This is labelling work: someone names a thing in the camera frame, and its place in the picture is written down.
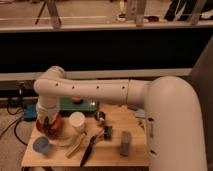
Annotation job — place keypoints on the dark grape bunch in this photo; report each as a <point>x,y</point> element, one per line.
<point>50,130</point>

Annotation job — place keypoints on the small round metal object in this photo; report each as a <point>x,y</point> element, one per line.
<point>100,116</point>

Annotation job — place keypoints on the blue power box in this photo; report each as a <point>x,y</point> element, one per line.
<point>30,113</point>

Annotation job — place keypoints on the grey sharpening block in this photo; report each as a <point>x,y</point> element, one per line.
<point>125,143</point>

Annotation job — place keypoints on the small blue cup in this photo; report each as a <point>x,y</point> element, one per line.
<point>41,145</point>

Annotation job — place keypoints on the grey blue cloth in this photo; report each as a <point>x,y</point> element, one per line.
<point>140,113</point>

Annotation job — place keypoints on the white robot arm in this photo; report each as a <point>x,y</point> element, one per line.
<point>174,125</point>

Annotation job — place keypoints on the black binder clip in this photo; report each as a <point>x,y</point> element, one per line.
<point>108,132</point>

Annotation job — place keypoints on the red-orange bowl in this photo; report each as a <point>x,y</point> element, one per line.
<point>57,121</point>

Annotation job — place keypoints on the white plastic cup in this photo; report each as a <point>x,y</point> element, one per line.
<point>77,121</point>

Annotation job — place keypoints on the peach fruit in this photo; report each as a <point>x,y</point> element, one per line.
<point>76,100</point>

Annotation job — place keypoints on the green plastic tray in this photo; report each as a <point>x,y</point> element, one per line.
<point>66,104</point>

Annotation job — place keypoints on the wooden handled utensil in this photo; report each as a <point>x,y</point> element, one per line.
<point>75,145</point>

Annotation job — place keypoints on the black handled knife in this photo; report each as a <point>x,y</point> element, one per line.
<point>94,139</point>

